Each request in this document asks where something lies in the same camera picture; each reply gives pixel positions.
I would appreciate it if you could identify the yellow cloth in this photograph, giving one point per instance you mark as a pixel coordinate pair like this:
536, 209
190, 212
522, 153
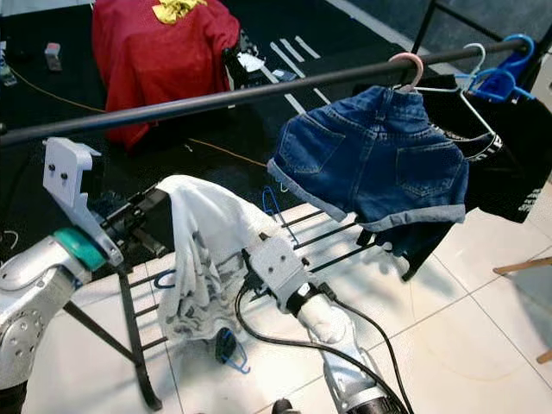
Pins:
177, 9

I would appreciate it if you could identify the black robot foot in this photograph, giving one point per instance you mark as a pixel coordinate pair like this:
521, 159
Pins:
282, 407

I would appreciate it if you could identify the blue denim shorts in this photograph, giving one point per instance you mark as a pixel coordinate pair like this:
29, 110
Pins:
371, 155

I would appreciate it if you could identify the small grey device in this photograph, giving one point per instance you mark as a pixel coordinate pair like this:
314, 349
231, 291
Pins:
53, 58

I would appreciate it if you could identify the black white machine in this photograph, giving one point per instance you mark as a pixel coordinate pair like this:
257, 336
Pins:
243, 62

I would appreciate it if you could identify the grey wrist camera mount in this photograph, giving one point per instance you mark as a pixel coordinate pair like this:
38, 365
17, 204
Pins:
67, 172
278, 266

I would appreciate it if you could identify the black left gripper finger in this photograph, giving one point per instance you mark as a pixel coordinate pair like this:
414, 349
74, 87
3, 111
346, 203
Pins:
151, 200

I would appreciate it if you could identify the red cloth cover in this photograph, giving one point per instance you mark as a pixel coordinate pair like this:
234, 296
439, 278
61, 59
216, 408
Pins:
164, 69

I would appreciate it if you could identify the white plastic hanger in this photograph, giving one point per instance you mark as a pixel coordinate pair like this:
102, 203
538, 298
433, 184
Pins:
479, 52

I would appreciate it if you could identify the pink hanger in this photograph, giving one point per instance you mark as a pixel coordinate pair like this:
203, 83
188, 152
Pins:
416, 62

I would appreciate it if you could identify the cream dining chair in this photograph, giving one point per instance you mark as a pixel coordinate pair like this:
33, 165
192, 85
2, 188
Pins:
522, 266

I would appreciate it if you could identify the black metal clothes rack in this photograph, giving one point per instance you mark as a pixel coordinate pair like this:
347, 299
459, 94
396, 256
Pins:
207, 99

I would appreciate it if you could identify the white T-shirt grey print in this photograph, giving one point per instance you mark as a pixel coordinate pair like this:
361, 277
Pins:
211, 250

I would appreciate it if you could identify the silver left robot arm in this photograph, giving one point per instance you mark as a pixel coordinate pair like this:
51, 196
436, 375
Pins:
34, 302

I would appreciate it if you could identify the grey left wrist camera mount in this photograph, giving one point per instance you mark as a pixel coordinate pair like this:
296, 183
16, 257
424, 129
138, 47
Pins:
67, 172

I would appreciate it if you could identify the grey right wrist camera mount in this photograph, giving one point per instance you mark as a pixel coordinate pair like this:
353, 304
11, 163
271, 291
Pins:
278, 266

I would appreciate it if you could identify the black T-shirt white print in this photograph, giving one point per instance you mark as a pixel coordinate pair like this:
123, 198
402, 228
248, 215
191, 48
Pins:
509, 172

